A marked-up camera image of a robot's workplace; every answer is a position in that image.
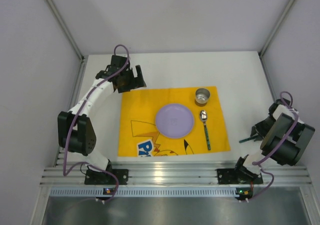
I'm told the perforated cable duct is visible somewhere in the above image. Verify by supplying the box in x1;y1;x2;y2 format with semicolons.
49;187;252;198

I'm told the fork with green handle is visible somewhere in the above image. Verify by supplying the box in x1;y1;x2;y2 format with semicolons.
239;135;260;144

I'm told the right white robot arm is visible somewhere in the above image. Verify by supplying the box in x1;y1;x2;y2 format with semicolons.
234;99;315;183

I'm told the spoon with green handle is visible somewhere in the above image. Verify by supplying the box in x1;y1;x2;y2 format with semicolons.
199;110;211;151

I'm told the aluminium mounting rail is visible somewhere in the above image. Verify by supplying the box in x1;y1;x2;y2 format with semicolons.
40;161;312;187

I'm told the yellow cartoon placemat cloth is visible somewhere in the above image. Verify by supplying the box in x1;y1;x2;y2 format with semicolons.
118;86;231;157

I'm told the small metal cup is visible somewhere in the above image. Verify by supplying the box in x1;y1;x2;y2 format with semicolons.
194;87;211;107

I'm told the purple plastic plate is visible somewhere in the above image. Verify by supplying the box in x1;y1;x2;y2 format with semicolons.
155;103;195;139

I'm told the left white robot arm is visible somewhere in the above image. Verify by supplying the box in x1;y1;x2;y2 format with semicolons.
57;55;146;176

